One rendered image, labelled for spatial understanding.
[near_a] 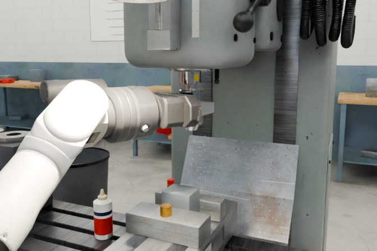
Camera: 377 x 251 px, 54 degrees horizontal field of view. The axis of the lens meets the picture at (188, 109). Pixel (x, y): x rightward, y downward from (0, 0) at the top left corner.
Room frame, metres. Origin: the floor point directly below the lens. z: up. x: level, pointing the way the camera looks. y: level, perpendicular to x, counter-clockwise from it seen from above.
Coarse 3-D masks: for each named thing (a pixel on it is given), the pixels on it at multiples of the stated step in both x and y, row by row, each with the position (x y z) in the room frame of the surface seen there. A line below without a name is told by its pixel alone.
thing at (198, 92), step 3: (180, 90) 0.68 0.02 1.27; (183, 90) 0.67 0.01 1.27; (186, 90) 0.67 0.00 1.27; (189, 90) 0.67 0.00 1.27; (192, 90) 0.67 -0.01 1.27; (195, 90) 0.67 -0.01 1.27; (198, 90) 0.67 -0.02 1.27; (201, 90) 0.67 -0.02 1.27; (180, 93) 0.68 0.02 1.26; (183, 93) 0.67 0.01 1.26; (186, 93) 0.67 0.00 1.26; (189, 93) 0.66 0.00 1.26; (192, 93) 0.66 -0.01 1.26; (195, 93) 0.66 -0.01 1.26; (198, 93) 0.67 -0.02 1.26; (201, 93) 0.67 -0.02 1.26
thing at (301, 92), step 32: (288, 0) 0.98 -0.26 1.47; (288, 32) 0.98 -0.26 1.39; (256, 64) 1.01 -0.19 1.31; (288, 64) 0.97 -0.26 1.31; (320, 64) 0.95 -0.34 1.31; (224, 96) 1.05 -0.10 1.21; (256, 96) 1.01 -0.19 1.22; (288, 96) 0.97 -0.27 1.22; (320, 96) 0.95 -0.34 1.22; (224, 128) 1.05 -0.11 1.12; (256, 128) 1.01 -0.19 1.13; (288, 128) 0.97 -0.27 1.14; (320, 128) 0.94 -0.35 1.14; (320, 160) 0.94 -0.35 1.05; (320, 192) 0.94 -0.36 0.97; (320, 224) 0.95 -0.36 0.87
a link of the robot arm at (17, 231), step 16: (16, 160) 0.42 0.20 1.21; (32, 160) 0.42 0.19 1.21; (0, 176) 0.40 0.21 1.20; (16, 176) 0.40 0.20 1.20; (32, 176) 0.41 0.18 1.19; (48, 176) 0.42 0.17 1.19; (0, 192) 0.38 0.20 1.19; (16, 192) 0.39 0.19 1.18; (32, 192) 0.40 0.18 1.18; (48, 192) 0.42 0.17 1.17; (0, 208) 0.36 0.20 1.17; (16, 208) 0.37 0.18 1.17; (32, 208) 0.39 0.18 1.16; (0, 224) 0.35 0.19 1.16; (16, 224) 0.37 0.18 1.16; (32, 224) 0.39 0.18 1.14; (0, 240) 0.35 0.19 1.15; (16, 240) 0.36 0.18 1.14
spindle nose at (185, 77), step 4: (180, 72) 0.67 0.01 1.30; (184, 72) 0.67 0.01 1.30; (188, 72) 0.66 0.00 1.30; (192, 72) 0.66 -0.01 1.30; (196, 72) 0.67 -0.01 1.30; (200, 72) 0.67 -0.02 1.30; (180, 76) 0.67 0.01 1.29; (184, 76) 0.67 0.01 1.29; (188, 76) 0.66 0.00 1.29; (192, 76) 0.66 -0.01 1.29; (200, 76) 0.67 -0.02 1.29; (180, 80) 0.67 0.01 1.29; (184, 80) 0.67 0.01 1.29; (188, 80) 0.66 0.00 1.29; (192, 80) 0.66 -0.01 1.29; (200, 80) 0.67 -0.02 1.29
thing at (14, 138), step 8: (0, 128) 0.99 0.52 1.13; (0, 136) 0.89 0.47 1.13; (8, 136) 0.89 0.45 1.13; (16, 136) 0.89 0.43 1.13; (24, 136) 0.89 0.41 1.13; (0, 144) 0.86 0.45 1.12; (8, 144) 0.86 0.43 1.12; (16, 144) 0.86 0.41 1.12; (0, 152) 0.85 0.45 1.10; (8, 152) 0.84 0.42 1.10; (0, 160) 0.85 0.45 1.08; (8, 160) 0.84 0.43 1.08; (0, 168) 0.85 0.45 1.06; (48, 200) 0.93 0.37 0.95
